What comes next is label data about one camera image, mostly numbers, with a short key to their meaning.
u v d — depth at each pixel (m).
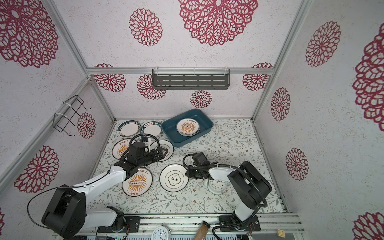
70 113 0.79
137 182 0.87
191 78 0.93
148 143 0.79
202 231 0.69
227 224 0.72
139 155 0.68
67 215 0.41
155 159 0.75
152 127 1.16
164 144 1.07
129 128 1.13
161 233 0.69
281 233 0.71
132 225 0.73
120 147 1.03
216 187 0.82
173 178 0.90
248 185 0.46
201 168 0.73
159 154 0.76
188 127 1.13
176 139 1.01
